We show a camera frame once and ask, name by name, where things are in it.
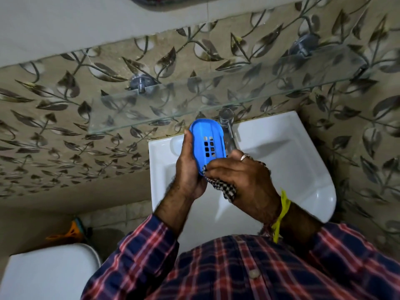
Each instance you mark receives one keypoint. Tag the person's right hand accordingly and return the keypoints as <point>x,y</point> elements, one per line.
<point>250,187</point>

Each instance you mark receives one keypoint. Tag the person's left hand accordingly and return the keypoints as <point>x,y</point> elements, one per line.
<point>187,171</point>

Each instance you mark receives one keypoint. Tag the person's left fingers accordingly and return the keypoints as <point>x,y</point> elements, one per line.
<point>188,143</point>

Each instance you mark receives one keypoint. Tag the person's right fingers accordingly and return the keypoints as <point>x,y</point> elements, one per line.
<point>225,168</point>

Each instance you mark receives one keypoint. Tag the blue plastic soap dish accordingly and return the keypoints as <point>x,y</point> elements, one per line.
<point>206,137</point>

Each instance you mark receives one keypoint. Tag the black white checkered cloth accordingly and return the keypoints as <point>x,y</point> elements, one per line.
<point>223,188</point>

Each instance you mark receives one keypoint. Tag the person's right forearm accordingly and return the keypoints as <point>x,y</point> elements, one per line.
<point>297,224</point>

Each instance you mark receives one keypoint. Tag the person's left forearm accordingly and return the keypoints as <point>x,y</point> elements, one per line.
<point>175,212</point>

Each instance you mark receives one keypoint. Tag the chrome faucet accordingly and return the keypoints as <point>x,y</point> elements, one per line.
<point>226,117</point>

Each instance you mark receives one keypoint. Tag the white ceramic sink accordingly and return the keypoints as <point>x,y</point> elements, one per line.
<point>281,146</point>

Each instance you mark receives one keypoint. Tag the yellow wrist thread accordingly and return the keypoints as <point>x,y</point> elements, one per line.
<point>282,209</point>

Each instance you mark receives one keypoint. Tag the red wrist thread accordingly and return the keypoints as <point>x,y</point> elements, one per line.
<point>267,229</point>

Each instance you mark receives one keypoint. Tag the red blue plaid shirt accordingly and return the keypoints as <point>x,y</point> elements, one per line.
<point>243,268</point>

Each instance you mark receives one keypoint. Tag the orange yellow plastic item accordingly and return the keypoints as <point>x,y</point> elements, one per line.
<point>70,232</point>

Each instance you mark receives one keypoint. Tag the white toilet tank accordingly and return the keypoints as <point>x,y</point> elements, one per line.
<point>47,271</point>

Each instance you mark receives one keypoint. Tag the glass wall shelf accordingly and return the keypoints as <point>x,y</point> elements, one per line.
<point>187,103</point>

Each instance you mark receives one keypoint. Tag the chrome shelf bracket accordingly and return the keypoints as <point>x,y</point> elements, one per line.
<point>141,81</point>
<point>303,44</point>

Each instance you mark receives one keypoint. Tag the wall mirror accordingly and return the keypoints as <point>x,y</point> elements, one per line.
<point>162,1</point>

